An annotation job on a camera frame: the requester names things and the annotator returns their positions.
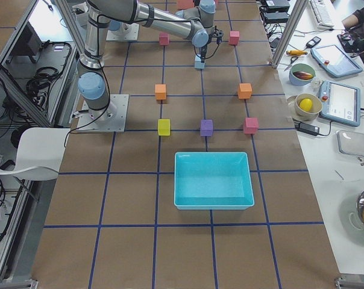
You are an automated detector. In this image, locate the aluminium frame post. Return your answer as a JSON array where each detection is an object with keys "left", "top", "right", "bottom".
[{"left": 271, "top": 0, "right": 308, "bottom": 69}]

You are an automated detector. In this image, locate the white chair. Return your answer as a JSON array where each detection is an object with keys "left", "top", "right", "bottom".
[{"left": 0, "top": 128, "right": 70, "bottom": 181}]

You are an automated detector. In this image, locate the crimson foam block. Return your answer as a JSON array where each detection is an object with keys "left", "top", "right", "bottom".
[
  {"left": 228, "top": 30, "right": 240, "bottom": 46},
  {"left": 243, "top": 117, "right": 259, "bottom": 134},
  {"left": 158, "top": 32, "right": 170, "bottom": 46}
]

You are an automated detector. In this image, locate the purple foam block right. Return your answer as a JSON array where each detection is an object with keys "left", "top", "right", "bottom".
[{"left": 200, "top": 119, "right": 213, "bottom": 137}]

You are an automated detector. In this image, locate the blue bowl with fruit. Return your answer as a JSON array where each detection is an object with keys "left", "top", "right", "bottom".
[{"left": 289, "top": 63, "right": 316, "bottom": 86}]

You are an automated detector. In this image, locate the crimson foam block front left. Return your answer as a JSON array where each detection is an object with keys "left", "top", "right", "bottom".
[{"left": 158, "top": 32, "right": 170, "bottom": 46}]

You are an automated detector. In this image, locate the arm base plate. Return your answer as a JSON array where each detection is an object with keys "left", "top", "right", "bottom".
[
  {"left": 107, "top": 21, "right": 139, "bottom": 42},
  {"left": 77, "top": 94, "right": 130, "bottom": 133}
]

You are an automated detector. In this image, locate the yellow foam block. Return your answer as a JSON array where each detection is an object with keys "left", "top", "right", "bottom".
[{"left": 157, "top": 119, "right": 171, "bottom": 136}]

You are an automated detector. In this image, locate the pink plastic bin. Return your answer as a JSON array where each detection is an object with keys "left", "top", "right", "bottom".
[{"left": 177, "top": 0, "right": 218, "bottom": 13}]

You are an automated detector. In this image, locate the light blue foam block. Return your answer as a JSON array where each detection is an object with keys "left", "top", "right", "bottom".
[{"left": 194, "top": 54, "right": 205, "bottom": 70}]

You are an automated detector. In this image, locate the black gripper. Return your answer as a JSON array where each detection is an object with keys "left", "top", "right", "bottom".
[{"left": 199, "top": 25, "right": 224, "bottom": 63}]

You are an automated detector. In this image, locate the blue teach pendant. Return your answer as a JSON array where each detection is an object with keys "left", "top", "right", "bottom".
[
  {"left": 310, "top": 45, "right": 363, "bottom": 78},
  {"left": 319, "top": 81, "right": 361, "bottom": 127}
]

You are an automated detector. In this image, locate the orange foam block back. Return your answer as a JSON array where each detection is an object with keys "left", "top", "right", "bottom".
[{"left": 237, "top": 83, "right": 253, "bottom": 99}]

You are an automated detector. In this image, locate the orange foam block front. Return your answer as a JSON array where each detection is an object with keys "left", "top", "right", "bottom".
[{"left": 154, "top": 84, "right": 167, "bottom": 101}]

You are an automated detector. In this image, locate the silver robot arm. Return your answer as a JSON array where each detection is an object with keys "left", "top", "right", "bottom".
[
  {"left": 108, "top": 20, "right": 131, "bottom": 35},
  {"left": 77, "top": 1, "right": 223, "bottom": 132}
]

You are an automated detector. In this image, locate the orange foam block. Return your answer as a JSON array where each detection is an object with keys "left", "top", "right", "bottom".
[
  {"left": 154, "top": 84, "right": 167, "bottom": 101},
  {"left": 237, "top": 83, "right": 253, "bottom": 99}
]

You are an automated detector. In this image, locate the crimson foam block back left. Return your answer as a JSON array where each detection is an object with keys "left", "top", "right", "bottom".
[{"left": 228, "top": 30, "right": 240, "bottom": 46}]

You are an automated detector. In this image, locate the brass yellow tool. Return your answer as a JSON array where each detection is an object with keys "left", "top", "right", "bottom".
[{"left": 286, "top": 49, "right": 308, "bottom": 57}]

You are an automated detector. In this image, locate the black power adapter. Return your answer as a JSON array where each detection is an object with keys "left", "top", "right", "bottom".
[{"left": 295, "top": 122, "right": 319, "bottom": 136}]

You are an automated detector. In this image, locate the bowl with yellow lemon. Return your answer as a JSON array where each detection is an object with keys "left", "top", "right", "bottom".
[{"left": 287, "top": 93, "right": 322, "bottom": 121}]

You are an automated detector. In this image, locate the crimson foam block back right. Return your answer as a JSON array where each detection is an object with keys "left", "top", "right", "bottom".
[{"left": 243, "top": 117, "right": 259, "bottom": 134}]

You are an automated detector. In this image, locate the teal plastic bin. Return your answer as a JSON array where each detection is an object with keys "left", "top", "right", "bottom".
[{"left": 174, "top": 152, "right": 255, "bottom": 210}]

